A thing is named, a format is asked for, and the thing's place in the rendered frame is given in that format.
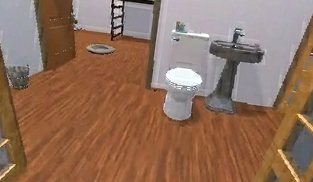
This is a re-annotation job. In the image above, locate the grey wire waste bin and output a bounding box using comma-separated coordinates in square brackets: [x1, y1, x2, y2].
[4, 62, 33, 92]

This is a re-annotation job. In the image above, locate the white toilet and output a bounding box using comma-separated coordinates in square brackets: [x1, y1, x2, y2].
[159, 28, 211, 125]

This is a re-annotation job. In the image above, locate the grey door handle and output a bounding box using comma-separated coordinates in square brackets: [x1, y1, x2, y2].
[68, 12, 80, 26]

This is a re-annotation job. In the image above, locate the teal tissue box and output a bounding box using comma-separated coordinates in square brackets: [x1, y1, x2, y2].
[174, 20, 191, 35]

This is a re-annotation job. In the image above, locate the grey round floor cushion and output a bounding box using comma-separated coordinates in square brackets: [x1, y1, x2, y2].
[85, 42, 118, 57]

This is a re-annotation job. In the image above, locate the grey pedestal sink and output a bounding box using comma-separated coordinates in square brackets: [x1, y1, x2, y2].
[200, 25, 268, 118]

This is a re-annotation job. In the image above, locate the brown wooden room door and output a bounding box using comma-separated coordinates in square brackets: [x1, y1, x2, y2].
[14, 0, 84, 76]

